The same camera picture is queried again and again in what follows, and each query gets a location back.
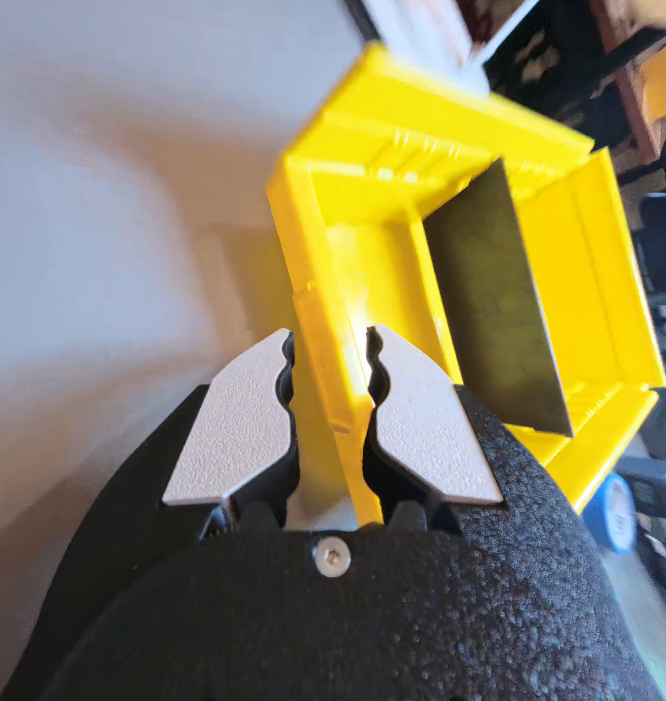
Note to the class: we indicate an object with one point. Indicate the small black box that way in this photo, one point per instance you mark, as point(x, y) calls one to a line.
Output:
point(656, 487)

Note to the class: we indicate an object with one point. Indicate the blue tape roll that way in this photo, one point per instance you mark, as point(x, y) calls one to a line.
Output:
point(612, 513)

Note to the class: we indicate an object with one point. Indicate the black bin divider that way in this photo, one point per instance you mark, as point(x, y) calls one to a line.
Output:
point(497, 307)

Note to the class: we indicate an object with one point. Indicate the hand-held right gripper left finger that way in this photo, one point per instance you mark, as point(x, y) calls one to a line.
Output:
point(234, 433)

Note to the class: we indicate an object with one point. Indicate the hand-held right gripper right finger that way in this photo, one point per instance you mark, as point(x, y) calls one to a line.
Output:
point(431, 433)

